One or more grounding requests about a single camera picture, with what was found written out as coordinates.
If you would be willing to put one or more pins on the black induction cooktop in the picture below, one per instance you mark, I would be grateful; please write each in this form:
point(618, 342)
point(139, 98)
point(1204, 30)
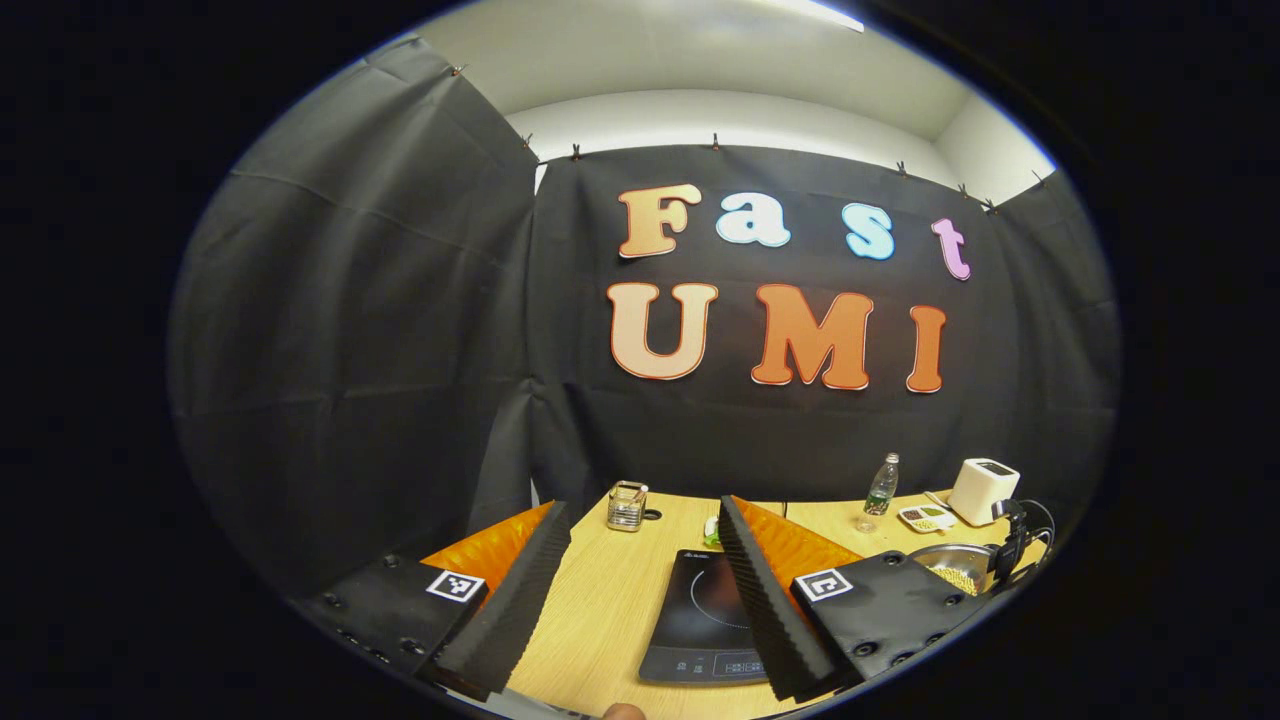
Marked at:
point(700, 610)

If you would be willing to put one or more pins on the sandwich with lettuce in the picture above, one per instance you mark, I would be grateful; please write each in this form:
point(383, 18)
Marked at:
point(711, 528)

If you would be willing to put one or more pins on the clear plastic water bottle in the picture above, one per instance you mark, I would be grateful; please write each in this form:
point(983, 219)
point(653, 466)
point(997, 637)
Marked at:
point(880, 495)

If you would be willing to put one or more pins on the heap of soybeans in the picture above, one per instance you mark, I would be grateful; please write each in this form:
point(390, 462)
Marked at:
point(958, 580)

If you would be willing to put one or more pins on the black backdrop cloth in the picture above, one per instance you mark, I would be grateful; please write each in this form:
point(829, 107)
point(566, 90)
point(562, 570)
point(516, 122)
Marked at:
point(400, 350)

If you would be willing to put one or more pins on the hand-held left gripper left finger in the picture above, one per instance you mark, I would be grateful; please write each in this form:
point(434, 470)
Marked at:
point(520, 610)

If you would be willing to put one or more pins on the white spoon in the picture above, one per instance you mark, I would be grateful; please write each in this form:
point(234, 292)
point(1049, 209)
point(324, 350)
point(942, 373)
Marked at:
point(937, 499)

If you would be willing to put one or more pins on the white toaster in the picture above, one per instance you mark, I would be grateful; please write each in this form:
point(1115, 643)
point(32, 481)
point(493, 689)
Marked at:
point(983, 492)

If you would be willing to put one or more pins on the white divided dish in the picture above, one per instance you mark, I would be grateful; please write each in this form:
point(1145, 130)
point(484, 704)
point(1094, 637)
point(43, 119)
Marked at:
point(925, 518)

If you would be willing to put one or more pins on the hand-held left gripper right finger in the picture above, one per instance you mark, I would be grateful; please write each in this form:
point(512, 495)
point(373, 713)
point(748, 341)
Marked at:
point(765, 610)

